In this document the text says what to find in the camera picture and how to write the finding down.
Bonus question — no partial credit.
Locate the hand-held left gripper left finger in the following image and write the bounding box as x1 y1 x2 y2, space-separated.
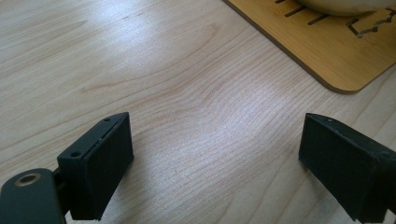
56 111 135 221

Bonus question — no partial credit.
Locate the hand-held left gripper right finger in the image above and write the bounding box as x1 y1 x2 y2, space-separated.
298 112 396 224

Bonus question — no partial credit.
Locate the white ceramic bowl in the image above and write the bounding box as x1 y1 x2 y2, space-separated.
294 0 396 18

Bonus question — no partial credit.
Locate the slotted wooden trivet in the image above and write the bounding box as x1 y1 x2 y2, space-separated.
221 0 396 95

